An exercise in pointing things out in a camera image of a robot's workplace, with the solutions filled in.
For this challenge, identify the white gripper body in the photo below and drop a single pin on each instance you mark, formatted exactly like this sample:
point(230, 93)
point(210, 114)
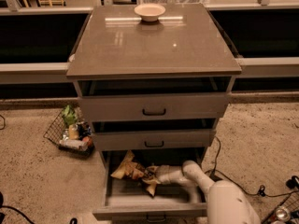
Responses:
point(165, 175)

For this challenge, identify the brown chip bag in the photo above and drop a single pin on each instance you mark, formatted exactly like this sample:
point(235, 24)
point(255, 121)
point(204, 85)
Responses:
point(133, 169)

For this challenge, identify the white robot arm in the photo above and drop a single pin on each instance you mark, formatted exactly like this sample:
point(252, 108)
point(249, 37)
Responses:
point(225, 201)

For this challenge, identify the grey bottom drawer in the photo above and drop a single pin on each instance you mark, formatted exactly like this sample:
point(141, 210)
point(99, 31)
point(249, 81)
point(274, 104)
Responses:
point(127, 199)

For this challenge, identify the grey drawer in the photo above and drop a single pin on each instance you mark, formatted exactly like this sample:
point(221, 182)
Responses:
point(151, 134)
point(154, 98)
point(127, 199)

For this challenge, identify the grey middle drawer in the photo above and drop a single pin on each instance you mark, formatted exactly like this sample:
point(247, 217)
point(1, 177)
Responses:
point(151, 134)

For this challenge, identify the grey drawer cabinet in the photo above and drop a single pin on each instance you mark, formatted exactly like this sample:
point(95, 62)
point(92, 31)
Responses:
point(184, 42)

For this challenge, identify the grey top drawer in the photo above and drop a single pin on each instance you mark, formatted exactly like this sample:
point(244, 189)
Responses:
point(154, 98)

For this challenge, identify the black power adapter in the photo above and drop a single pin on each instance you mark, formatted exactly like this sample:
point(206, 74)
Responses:
point(214, 177)

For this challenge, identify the silver can in basket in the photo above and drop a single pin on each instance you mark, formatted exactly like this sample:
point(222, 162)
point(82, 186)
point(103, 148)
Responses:
point(74, 144)

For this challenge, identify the yellow bottle in basket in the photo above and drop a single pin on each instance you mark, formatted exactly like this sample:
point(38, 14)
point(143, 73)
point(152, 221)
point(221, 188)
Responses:
point(73, 132)

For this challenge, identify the green lettuce toy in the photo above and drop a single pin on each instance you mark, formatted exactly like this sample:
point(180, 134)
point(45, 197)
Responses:
point(69, 115)

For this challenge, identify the silver can right basket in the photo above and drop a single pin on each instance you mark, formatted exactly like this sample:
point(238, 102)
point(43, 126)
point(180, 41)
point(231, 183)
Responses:
point(283, 214)

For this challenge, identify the beige bowl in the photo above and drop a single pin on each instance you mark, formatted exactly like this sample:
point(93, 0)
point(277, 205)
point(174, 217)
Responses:
point(149, 12)

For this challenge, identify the black wire basket left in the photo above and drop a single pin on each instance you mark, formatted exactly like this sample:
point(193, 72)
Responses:
point(55, 134)

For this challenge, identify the black wire basket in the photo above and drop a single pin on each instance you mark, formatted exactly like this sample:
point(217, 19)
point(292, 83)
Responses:
point(292, 203)
point(55, 134)

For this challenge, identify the black wire basket right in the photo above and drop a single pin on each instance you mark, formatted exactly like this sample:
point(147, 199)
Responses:
point(292, 203)

